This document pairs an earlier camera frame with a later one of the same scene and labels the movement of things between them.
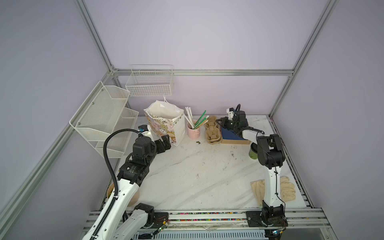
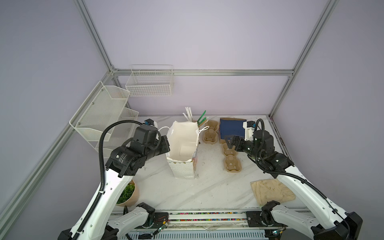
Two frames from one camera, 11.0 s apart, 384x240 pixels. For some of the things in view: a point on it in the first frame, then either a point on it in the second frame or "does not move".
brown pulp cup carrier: x=212 y=129 to x=232 y=163
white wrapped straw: x=189 y=118 does not move
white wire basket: x=150 y=80 does not move
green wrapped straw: x=199 y=122 does not move
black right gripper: x=225 y=121 to x=238 y=139
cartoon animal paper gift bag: x=166 y=118 to x=182 y=143
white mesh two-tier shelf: x=102 y=113 does not move
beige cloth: x=288 y=191 does not move
